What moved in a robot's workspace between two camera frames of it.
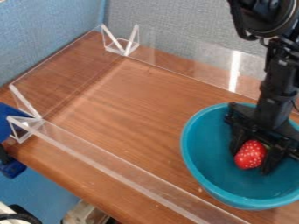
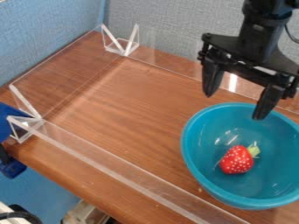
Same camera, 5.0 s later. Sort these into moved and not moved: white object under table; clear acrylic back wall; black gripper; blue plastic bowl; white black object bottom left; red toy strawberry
Moved: red toy strawberry; black gripper
Not moved: white object under table; white black object bottom left; clear acrylic back wall; blue plastic bowl
